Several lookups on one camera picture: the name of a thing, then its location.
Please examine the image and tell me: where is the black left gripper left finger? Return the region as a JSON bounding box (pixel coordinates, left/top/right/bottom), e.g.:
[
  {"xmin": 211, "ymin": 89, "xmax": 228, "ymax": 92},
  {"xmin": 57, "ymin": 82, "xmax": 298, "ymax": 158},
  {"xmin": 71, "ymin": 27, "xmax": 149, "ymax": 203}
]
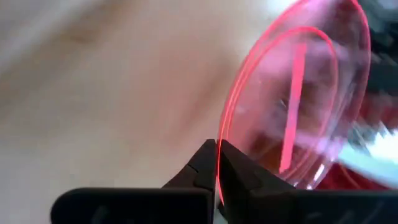
[{"xmin": 50, "ymin": 139, "xmax": 217, "ymax": 224}]

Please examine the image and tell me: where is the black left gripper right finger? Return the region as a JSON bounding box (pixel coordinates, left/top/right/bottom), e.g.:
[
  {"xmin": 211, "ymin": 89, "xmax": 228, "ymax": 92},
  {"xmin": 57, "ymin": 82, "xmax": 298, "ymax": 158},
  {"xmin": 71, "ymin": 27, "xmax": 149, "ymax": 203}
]
[{"xmin": 217, "ymin": 139, "xmax": 398, "ymax": 224}]

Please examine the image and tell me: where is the pink translucent plastic plate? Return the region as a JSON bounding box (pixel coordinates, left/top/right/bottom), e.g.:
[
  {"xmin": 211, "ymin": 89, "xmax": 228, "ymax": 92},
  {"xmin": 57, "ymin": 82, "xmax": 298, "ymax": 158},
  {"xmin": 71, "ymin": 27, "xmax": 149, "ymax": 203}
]
[{"xmin": 216, "ymin": 0, "xmax": 373, "ymax": 203}]

